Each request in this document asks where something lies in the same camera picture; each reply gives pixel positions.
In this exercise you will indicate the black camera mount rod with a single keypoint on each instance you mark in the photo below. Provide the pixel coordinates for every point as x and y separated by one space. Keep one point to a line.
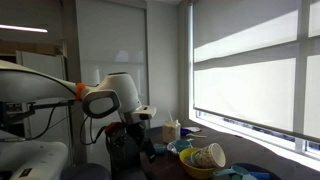
20 111

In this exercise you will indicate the white paper coffee cups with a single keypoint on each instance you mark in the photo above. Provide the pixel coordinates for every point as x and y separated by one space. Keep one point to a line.
210 156

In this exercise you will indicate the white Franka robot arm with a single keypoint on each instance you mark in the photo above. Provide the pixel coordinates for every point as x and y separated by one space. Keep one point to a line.
30 83

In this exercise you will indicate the purple jar lid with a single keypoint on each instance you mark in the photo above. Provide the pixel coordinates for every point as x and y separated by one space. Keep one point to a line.
184 132

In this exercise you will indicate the dark blue round plate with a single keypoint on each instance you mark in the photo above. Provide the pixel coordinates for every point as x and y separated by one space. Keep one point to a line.
263 168

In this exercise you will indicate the white cabinet panel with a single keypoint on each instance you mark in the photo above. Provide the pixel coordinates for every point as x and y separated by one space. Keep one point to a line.
40 65

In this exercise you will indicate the large teal measuring scoop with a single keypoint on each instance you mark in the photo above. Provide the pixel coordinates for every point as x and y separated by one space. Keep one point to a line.
233 171

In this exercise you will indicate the yellow plastic bowl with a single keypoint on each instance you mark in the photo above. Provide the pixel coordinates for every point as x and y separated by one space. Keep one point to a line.
195 170

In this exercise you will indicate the medium teal measuring cup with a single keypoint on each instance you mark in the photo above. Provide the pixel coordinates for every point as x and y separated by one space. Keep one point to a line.
182 144

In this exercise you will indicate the large grey roller blind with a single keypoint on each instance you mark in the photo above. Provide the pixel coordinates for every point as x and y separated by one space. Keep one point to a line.
246 66

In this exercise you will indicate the dark blue chair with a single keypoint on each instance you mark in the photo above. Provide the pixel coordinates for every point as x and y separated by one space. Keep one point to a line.
85 171

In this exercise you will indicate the white paper sheet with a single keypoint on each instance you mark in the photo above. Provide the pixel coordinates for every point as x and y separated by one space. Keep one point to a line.
194 129

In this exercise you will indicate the ceiling strip light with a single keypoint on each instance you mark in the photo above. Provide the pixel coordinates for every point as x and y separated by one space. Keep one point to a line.
23 28

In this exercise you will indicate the small white utensil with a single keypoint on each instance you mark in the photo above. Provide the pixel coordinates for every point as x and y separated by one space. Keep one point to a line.
196 135

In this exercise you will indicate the blue patterned paper bowl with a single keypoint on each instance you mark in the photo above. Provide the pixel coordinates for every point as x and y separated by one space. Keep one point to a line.
171 148

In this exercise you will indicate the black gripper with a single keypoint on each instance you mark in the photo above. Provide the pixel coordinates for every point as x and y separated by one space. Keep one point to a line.
124 150

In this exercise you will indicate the white plastic spoon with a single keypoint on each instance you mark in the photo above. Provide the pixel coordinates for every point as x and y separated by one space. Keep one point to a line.
170 117

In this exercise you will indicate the narrow grey roller blind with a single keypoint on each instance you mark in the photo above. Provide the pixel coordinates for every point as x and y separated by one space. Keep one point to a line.
111 50

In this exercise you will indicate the small teal measuring cup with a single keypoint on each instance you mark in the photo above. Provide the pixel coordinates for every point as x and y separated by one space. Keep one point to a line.
160 148

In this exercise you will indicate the clear jar of rice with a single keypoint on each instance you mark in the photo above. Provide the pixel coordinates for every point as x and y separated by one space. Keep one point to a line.
170 132

